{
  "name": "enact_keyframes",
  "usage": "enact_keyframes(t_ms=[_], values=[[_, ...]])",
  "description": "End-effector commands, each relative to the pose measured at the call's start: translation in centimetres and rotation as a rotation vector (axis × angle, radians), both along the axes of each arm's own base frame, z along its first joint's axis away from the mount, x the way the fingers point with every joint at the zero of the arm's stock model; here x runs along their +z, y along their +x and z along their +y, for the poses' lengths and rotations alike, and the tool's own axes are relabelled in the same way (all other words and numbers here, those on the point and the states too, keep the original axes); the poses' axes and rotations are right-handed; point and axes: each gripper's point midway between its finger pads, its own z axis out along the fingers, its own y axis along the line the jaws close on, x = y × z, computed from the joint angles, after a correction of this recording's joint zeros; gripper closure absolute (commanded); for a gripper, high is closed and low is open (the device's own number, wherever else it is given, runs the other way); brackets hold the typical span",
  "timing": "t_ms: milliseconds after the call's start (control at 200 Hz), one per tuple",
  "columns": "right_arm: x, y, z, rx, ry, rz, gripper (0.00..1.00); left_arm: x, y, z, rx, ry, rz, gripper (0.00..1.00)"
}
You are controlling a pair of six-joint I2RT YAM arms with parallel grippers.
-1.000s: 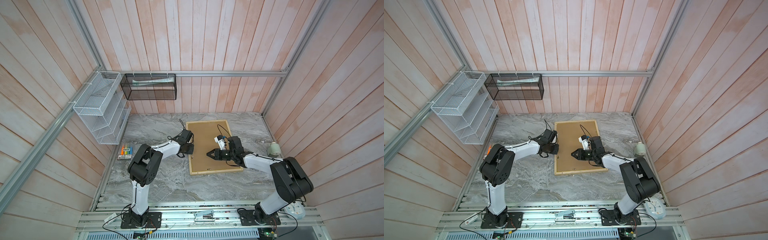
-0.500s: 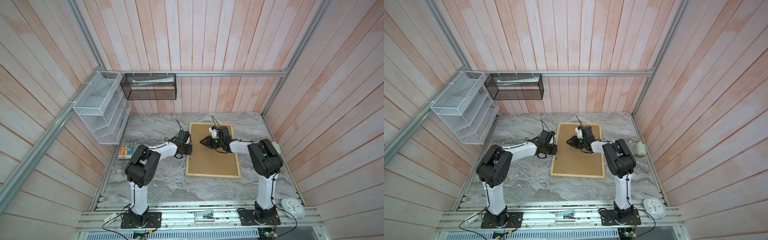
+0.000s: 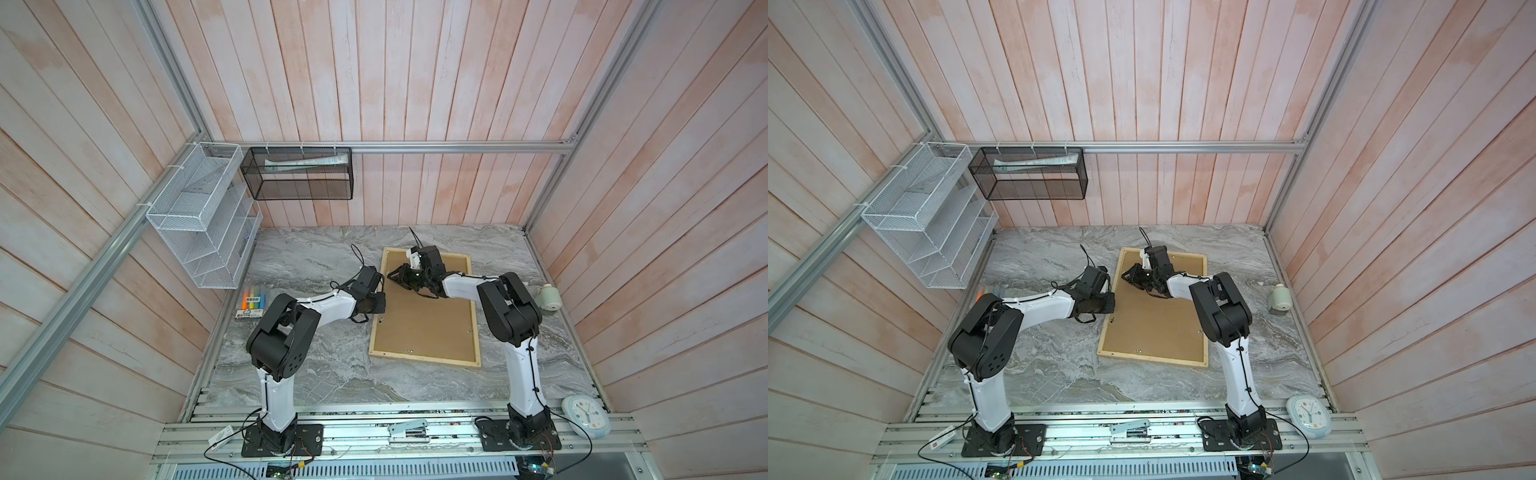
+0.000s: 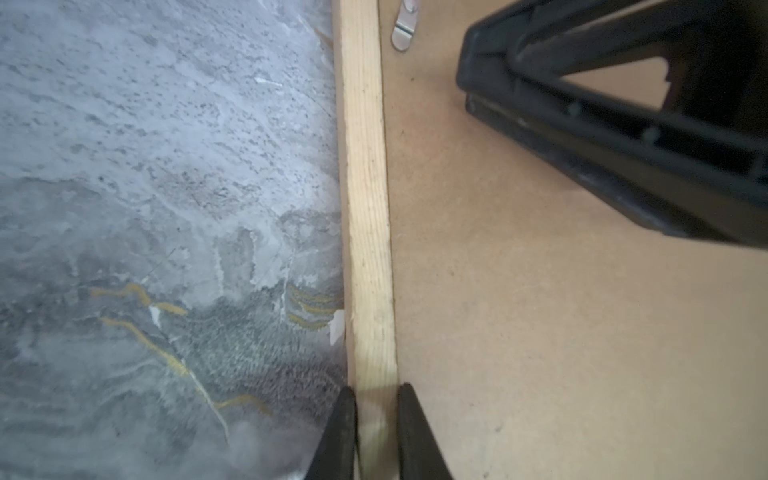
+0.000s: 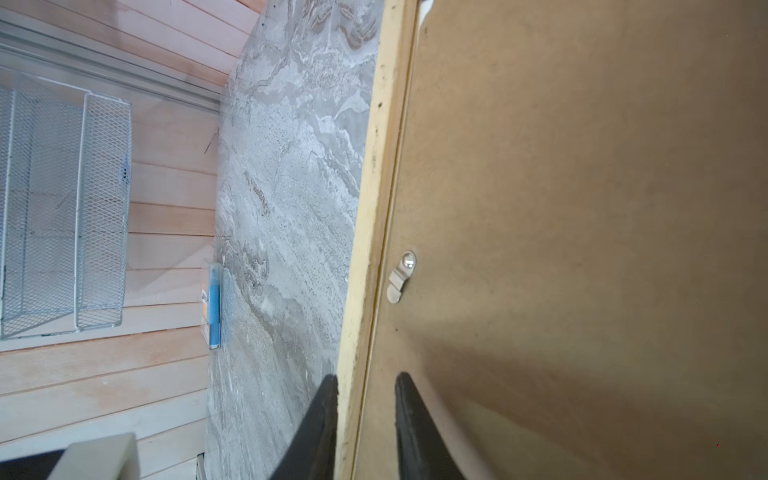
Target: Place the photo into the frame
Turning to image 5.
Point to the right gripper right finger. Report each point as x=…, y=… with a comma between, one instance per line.
x=421, y=451

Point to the white wire mesh shelf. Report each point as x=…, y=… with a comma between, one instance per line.
x=66, y=171

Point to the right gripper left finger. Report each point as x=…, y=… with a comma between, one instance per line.
x=311, y=453

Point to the pack of coloured highlighters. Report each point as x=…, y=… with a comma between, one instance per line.
x=211, y=306

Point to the brown cardboard backing board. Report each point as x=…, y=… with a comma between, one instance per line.
x=584, y=187

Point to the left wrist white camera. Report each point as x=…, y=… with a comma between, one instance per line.
x=109, y=458

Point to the light wooden picture frame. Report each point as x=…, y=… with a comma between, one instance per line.
x=396, y=38

